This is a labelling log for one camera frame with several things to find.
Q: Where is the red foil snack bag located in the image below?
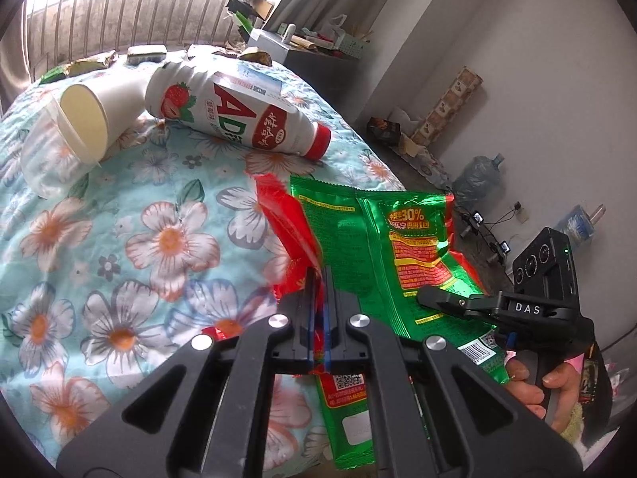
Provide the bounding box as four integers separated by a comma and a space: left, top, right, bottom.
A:
187, 175, 320, 340

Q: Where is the green foil snack bag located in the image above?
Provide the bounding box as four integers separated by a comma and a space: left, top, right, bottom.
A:
289, 174, 514, 472

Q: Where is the white strawberry drink bottle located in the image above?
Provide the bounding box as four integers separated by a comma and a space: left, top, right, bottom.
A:
145, 58, 332, 161

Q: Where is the clear plastic cup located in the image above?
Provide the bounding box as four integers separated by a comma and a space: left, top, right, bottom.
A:
21, 99, 98, 199

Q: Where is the person's right hand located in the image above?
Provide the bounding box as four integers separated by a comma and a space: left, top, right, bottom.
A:
504, 357, 583, 434

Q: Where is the blue water jug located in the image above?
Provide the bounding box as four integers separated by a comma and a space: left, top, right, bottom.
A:
452, 153, 504, 208

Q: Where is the floral blue tablecloth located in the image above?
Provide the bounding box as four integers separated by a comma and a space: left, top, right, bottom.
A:
0, 54, 409, 474

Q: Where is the patterned long box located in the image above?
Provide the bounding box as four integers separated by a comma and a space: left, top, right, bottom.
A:
410, 66, 484, 147

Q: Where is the dark grey cabinet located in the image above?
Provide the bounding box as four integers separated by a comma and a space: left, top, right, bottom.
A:
247, 29, 358, 108

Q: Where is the white paper cup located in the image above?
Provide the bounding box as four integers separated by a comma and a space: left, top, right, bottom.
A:
59, 70, 148, 165

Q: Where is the green wrapper far edge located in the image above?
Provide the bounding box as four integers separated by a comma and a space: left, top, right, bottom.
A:
39, 65, 67, 85

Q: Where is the metal window railing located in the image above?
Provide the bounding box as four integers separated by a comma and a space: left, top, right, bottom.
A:
21, 0, 295, 79

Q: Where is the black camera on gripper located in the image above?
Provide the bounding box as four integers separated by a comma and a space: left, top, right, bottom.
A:
513, 227, 579, 306

